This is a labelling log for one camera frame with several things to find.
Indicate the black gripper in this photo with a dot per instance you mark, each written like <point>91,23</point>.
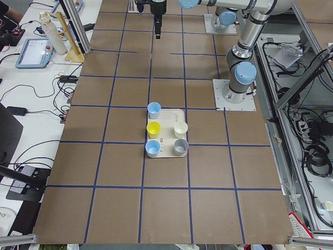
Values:
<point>157,7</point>

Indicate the light blue cup far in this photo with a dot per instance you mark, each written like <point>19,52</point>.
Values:
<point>154,110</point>

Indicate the light blue cup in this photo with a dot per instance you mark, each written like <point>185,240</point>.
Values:
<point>154,110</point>
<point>152,148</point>

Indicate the yellow plastic cup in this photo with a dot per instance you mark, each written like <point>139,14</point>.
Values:
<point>153,129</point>

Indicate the cream white plastic cup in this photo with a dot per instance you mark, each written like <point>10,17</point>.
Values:
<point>180,129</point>

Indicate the light blue cup near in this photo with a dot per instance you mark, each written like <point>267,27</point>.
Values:
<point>152,148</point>

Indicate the grey plastic cup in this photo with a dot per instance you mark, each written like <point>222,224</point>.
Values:
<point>181,147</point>

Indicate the wooden rack stand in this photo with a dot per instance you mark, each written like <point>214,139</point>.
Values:
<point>74,54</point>

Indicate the white plastic tray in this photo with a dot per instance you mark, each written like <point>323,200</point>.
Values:
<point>166,138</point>

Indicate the beige water bottle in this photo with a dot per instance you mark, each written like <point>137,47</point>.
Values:
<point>52,33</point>

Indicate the blue teach pendant tablet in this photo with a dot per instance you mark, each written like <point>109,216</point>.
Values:
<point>35,54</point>

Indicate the crumpled white paper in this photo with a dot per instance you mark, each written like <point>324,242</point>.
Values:
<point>288,54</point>

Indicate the black power adapter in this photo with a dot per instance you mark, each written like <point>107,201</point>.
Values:
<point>17,111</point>

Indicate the aluminium frame post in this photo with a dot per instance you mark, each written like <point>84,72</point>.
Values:
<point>76,25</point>

